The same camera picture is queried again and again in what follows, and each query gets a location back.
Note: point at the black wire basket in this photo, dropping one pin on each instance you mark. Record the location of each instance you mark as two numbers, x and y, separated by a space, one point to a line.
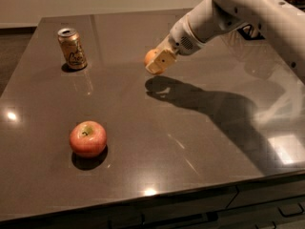
249 32

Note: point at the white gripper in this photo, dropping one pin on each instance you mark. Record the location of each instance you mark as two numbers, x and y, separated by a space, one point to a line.
181 38

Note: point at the black drawer handle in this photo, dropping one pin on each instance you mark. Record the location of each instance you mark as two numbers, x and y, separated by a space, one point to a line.
291 210

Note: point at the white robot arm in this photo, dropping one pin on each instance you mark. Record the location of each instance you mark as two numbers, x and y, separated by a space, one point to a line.
282 24

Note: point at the orange fruit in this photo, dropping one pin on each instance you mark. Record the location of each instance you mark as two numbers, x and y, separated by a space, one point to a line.
149 56

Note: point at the red apple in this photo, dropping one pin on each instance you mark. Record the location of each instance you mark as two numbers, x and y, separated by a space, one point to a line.
88 139

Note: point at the gold soda can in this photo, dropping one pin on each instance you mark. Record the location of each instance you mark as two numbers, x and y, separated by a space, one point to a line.
69 41

